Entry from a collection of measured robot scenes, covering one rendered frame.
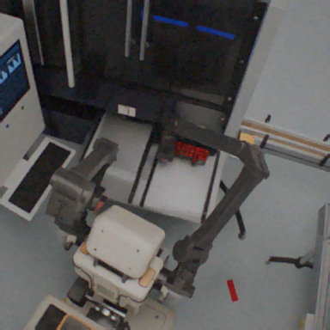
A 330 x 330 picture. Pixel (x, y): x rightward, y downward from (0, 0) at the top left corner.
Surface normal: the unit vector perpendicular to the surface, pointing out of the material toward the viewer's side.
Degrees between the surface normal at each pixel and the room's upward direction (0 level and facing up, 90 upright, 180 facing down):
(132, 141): 0
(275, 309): 0
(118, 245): 48
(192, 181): 0
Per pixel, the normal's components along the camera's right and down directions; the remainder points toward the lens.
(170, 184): 0.10, -0.52
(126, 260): -0.28, 0.19
